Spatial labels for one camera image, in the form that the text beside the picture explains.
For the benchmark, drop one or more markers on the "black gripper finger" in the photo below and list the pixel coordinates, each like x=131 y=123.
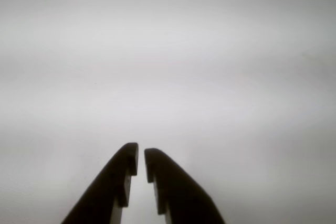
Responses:
x=110 y=182
x=181 y=195

